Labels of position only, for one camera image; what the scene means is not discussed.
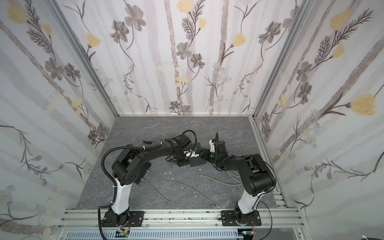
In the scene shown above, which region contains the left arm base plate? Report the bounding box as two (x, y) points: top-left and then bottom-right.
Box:
(101, 211), (144, 227)

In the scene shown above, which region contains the aluminium mounting rail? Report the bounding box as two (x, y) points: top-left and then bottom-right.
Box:
(58, 208), (305, 230)

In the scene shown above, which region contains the grey ethernet cable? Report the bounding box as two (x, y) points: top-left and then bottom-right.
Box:
(146, 169), (221, 208)
(140, 177), (221, 208)
(200, 169), (244, 186)

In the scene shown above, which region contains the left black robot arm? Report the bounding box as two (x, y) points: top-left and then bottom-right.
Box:
(98, 130), (198, 229)

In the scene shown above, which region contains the white slotted cable duct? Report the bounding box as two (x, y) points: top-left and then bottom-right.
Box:
(65, 229), (244, 240)

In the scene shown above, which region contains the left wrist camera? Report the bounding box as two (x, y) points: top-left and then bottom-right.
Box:
(184, 148), (199, 159)

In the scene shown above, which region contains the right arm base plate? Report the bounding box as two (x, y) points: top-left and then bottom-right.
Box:
(219, 210), (262, 227)

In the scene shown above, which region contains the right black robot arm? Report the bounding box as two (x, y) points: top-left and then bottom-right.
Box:
(198, 134), (277, 216)

